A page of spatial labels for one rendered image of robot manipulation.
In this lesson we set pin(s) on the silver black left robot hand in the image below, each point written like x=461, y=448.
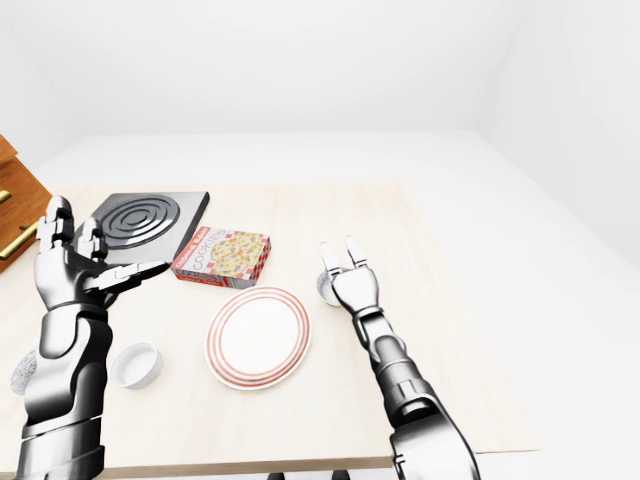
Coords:
x=60, y=280

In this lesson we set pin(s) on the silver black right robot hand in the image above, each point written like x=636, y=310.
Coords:
x=357, y=290

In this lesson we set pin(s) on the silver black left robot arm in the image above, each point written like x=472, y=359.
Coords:
x=65, y=380

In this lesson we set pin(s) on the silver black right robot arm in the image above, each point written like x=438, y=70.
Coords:
x=400, y=375

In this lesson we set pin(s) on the flat dark stove plate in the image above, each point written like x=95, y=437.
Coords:
x=142, y=220

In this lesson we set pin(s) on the white plate with red rings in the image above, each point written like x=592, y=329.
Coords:
x=257, y=337

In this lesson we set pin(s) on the small white ramekin bowl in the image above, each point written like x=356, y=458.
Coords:
x=136, y=366

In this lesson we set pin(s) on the wooden cabinet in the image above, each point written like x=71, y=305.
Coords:
x=20, y=210

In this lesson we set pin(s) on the red printed cookie box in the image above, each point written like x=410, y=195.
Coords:
x=225, y=257

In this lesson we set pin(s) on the small dark shape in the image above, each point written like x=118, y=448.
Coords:
x=276, y=476
x=341, y=475

